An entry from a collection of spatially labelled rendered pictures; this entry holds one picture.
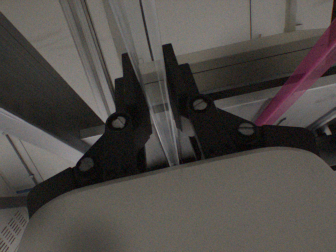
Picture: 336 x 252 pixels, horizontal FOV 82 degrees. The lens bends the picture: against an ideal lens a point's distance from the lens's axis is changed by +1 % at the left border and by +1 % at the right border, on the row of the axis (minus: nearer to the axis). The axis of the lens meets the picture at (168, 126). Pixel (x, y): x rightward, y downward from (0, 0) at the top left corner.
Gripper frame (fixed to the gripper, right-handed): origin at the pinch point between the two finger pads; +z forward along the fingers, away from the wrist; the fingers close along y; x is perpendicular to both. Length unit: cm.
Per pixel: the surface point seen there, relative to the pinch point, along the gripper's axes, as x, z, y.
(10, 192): -83, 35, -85
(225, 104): -6.7, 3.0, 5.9
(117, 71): -107, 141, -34
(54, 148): -5.2, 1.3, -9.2
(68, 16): -8.4, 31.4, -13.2
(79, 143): -6.8, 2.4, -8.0
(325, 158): -22.9, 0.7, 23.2
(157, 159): -19.4, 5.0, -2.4
